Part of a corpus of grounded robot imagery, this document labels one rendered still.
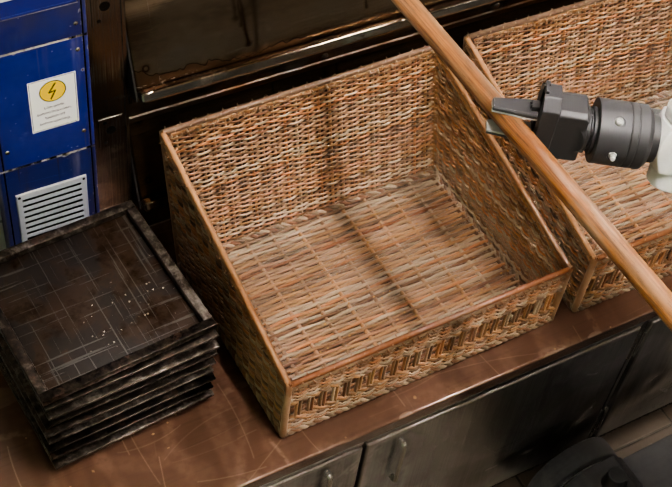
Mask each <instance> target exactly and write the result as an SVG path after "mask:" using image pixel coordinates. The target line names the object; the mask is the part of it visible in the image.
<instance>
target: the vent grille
mask: <svg viewBox="0 0 672 487"><path fill-rule="evenodd" d="M15 199H16V205H17V212H18V219H19V226H20V233H21V240H22V242H24V241H27V240H29V239H32V238H35V237H37V236H40V235H42V234H45V233H47V232H50V231H52V230H55V229H58V228H60V227H63V226H65V225H68V224H70V223H73V222H76V221H78V220H81V219H83V218H86V217H88V216H89V203H88V190H87V178H86V174H84V175H80V176H77V177H74V178H71V179H67V180H64V181H61V182H58V183H54V184H51V185H48V186H45V187H41V188H38V189H35V190H32V191H28V192H25V193H22V194H19V195H15Z"/></svg>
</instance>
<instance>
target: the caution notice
mask: <svg viewBox="0 0 672 487"><path fill-rule="evenodd" d="M27 90H28V98H29V106H30V114H31V122H32V131H33V134H34V133H38V132H41V131H45V130H48V129H51V128H55V127H58V126H62V125H65V124H69V123H72V122H76V121H79V110H78V98H77V86H76V73H75V71H72V72H68V73H65V74H61V75H57V76H54V77H50V78H46V79H43V80H39V81H36V82H32V83H28V84H27Z"/></svg>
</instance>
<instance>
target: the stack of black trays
mask: <svg viewBox="0 0 672 487"><path fill-rule="evenodd" d="M216 328H217V323H216V322H215V320H214V319H213V317H212V316H211V314H210V313H209V311H208V310H207V309H206V307H205V306H204V304H203V303H202V301H201V300H200V298H199V297H198V296H197V294H196V293H195V291H194V290H193V288H192V287H191V286H190V284H189V283H188V281H187V280H186V278H185V277H184V275H183V274H182V273H181V271H180V270H179V268H178V267H177V265H176V264H175V262H174V261H173V260H172V258H171V257H170V255H169V254H168V252H167V251H166V249H165V248H164V247H163V245H162V244H161V242H160V241H159V239H158V238H157V237H156V235H155V234H154V232H153V231H152V229H151V228H150V226H149V225H148V224H147V222H146V221H145V219H144V218H143V216H142V215H141V213H140V212H139V211H138V209H137V208H136V207H135V205H134V203H133V202H132V201H131V200H129V201H127V202H124V203H122V204H119V205H116V206H114V207H111V208H109V209H106V210H104V211H101V212H99V213H96V214H93V215H91V216H88V217H86V218H83V219H81V220H78V221H76V222H73V223H70V224H68V225H65V226H63V227H60V228H58V229H55V230H52V231H50V232H47V233H45V234H42V235H40V236H37V237H35V238H32V239H29V240H27V241H24V242H22V243H19V244H17V245H14V246H11V247H9V248H6V249H4V250H1V251H0V371H1V372H2V374H3V376H4V378H5V379H6V381H7V383H8V385H9V387H10V388H11V390H12V392H13V394H14V396H15V397H16V399H17V401H18V403H19V404H20V406H21V408H22V410H23V412H24V413H25V415H26V417H27V419H28V420H29V422H30V424H31V426H32V428H33V429H34V431H35V433H36V435H37V437H38V438H39V440H40V442H41V444H42V445H43V447H44V449H45V451H46V453H47V454H48V456H49V458H50V460H51V462H52V463H53V465H54V467H55V469H56V470H57V469H59V468H61V467H63V466H66V465H68V464H70V463H72V462H74V461H76V460H78V459H80V458H82V457H84V456H87V455H89V454H91V453H93V452H95V451H97V450H99V449H101V448H103V447H105V446H108V445H110V444H112V443H114V442H116V441H118V440H120V439H122V438H124V437H127V436H129V435H131V434H133V433H135V432H137V431H139V430H141V429H143V428H145V427H148V426H150V425H152V424H154V423H156V422H158V421H160V420H162V419H164V418H166V417H169V416H171V415H173V414H175V413H177V412H179V411H181V410H183V409H185V408H187V407H190V406H192V405H194V404H196V403H198V402H200V401H202V400H204V399H206V398H208V397H211V396H213V395H214V393H213V391H212V390H211V388H213V387H214V386H213V384H212V383H211V381H213V380H215V379H216V377H215V376H214V374H213V373H212V372H213V371H214V370H213V368H212V367H211V366H212V365H214V364H216V361H215V360H214V358H213V356H215V355H217V354H218V353H217V351H216V350H215V349H217V348H219V347H220V345H219V344H218V342H217V341H216V339H215V338H217V337H219V334H218V333H217V331H216V330H215V329H216Z"/></svg>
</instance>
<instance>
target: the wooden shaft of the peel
mask: <svg viewBox="0 0 672 487"><path fill-rule="evenodd" d="M391 1H392V2H393V3H394V4H395V5H396V7H397V8H398V9H399V10H400V11H401V12H402V14H403V15H404V16H405V17H406V18H407V20H408V21H409V22H410V23H411V24H412V25H413V27H414V28H415V29H416V30H417V31H418V33H419V34H420V35H421V36H422V37H423V38H424V40H425V41H426V42H427V43H428V44H429V46H430V47H431V48H432V49H433V50H434V51H435V53H436V54H437V55H438V56H439V57H440V59H441V60H442V61H443V62H444V63H445V64H446V66H447V67H448V68H449V69H450V70H451V72H452V73H453V74H454V75H455V76H456V77H457V79H458V80H459V81H460V82H461V83H462V85H463V86H464V87H465V88H466V89H467V90H468V92H469V93H470V94H471V95H472V96H473V98H474V99H475V100H476V101H477V102H478V103H479V105H480V106H481V107H482V108H483V109H484V111H485V112H486V113H487V114H488V115H489V116H490V118H491V119H492V120H493V121H494V122H495V124H496V125H497V126H498V127H499V128H500V129H501V131H502V132H503V133H504V134H505V135H506V137H507V138H508V139H509V140H510V141H511V142H512V144H513V145H514V146H515V147H516V148H517V150H518V151H519V152H520V153H521V154H522V155H523V157H524V158H525V159H526V160H527V161H528V163H529V164H530V165H531V166H532V167H533V168H534V170H535V171H536V172H537V173H538V174H539V176H540V177H541V178H542V179H543V180H544V182H545V183H546V184H547V185H548V186H549V187H550V189H551V190H552V191H553V192H554V193H555V195H556V196H557V197H558V198H559V199H560V200H561V202H562V203H563V204H564V205H565V206H566V208H567V209H568V210H569V211H570V212H571V213H572V215H573V216H574V217H575V218H576V219H577V221H578V222H579V223H580V224H581V225H582V226H583V228H584V229H585V230H586V231H587V232H588V234H589V235H590V236H591V237H592V238H593V239H594V241H595V242H596V243H597V244H598V245H599V247H600V248H601V249H602V250H603V251H604V252H605V254H606V255H607V256H608V257H609V258H610V260H611V261H612V262H613V263H614V264H615V265H616V267H617V268H618V269H619V270H620V271H621V273H622V274H623V275H624V276H625V277H626V278H627V280H628V281H629V282H630V283H631V284H632V286H633V287H634V288H635V289H636V290H637V291H638V293H639V294H640V295H641V296H642V297H643V299H644V300H645V301H646V302H647V303H648V304H649V306H650V307H651V308H652V309H653V310H654V312H655V313H656V314H657V315H658V316H659V317H660V319H661V320H662V321H663V322H664V323H665V325H666V326H667V327H668V328H669V329H670V330H671V332H672V292H671V291H670V290H669V289H668V288H667V286H666V285H665V284H664V283H663V282H662V281H661V279H660V278H659V277H658V276H657V275H656V274H655V273H654V271H653V270H652V269H651V268H650V267H649V266H648V264H647V263H646V262H645V261H644V260H643V259H642V257H641V256H640V255H639V254H638V253H637V252H636V251H635V249H634V248H633V247H632V246H631V245H630V244H629V242H628V241H627V240H626V239H625V238H624V237H623V236H622V234H621V233H620V232H619V231H618V230H617V229H616V227H615V226H614V225H613V224H612V223H611V222H610V220H609V219H608V218H607V217H606V216H605V215H604V214H603V212H602V211H601V210H600V209H599V208H598V207H597V205H596V204H595V203H594V202H593V201H592V200H591V199H590V197H589V196H588V195H587V194H586V193H585V192H584V190H583V189H582V188H581V187H580V186H579V185H578V183H577V182H576V181H575V180H574V179H573V178H572V177H571V175H570V174H569V173H568V172H567V171H566V170H565V168H564V167H563V166H562V165H561V164H560V163H559V162H558V160H557V159H556V158H555V157H554V156H553V155H552V153H551V152H550V151H549V150H548V149H547V148H546V146H545V145H544V144H543V143H542V142H541V141H540V140H539V138H538V137H537V136H536V135H535V134H534V133H533V131H532V130H531V129H530V128H529V127H528V126H527V124H526V123H525V122H524V121H523V120H522V119H521V118H518V117H514V116H510V115H505V114H501V113H496V112H492V99H493V97H498V98H503V97H502V96H501V94H500V93H499V92H498V91H497V90H496V89H495V87H494V86H493V85H492V84H491V83H490V82H489V81H488V79H487V78H486V77H485V76H484V75H483V74H482V72H481V71H480V70H479V69H478V68H477V67H476V66H475V64H474V63H473V62H472V61H471V60H470V59H469V57H468V56H467V55H466V54H465V53H464V52H463V50H462V49H461V48H460V47H459V46H458V45H457V44H456V42H455V41H454V40H453V39H452V38H451V37H450V35H449V34H448V33H447V32H446V31H445V30H444V29H443V27H442V26H441V25H440V24H439V23H438V22H437V20H436V19H435V18H434V17H433V16H432V15H431V13H430V12H429V11H428V10H427V9H426V8H425V7H424V5H423V4H422V3H421V2H420V1H419V0H391Z"/></svg>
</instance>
